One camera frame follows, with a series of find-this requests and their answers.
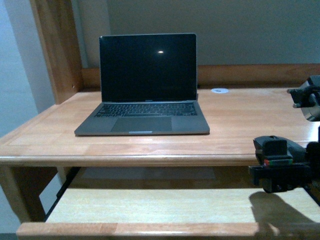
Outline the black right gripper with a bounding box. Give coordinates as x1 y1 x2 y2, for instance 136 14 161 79
249 141 320 193

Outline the wooden desk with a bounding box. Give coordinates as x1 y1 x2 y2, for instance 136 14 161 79
0 0 319 222

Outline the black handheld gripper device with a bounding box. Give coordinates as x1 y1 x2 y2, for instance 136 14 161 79
287 75 320 122

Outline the wooden keyboard tray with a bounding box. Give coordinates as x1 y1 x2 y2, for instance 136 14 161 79
17 188 320 240

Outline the grey open laptop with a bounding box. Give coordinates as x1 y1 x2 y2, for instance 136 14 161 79
74 33 210 137

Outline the white cable grommet cap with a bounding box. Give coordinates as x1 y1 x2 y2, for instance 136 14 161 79
211 88 229 94

